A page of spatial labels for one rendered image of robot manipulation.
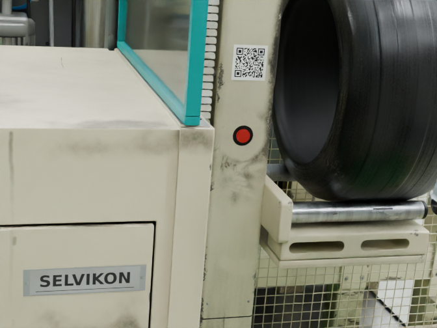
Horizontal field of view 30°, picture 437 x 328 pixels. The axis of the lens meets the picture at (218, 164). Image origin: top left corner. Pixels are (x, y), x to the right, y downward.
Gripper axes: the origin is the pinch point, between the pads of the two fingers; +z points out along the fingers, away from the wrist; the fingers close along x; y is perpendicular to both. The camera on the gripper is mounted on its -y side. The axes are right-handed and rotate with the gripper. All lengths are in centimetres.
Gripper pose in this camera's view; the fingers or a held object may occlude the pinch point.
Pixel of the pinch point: (435, 197)
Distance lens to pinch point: 171.5
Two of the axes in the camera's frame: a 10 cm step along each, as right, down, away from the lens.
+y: 0.7, -9.5, -2.9
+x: -9.6, 0.1, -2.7
